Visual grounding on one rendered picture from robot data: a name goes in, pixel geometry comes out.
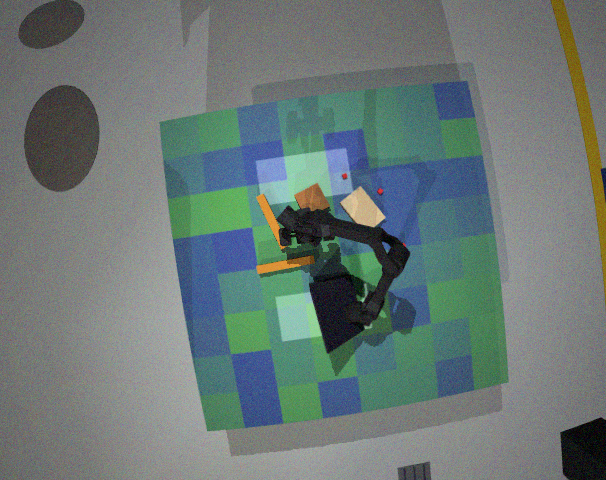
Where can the orange board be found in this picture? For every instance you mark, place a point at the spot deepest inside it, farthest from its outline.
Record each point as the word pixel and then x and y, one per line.
pixel 285 264
pixel 270 217

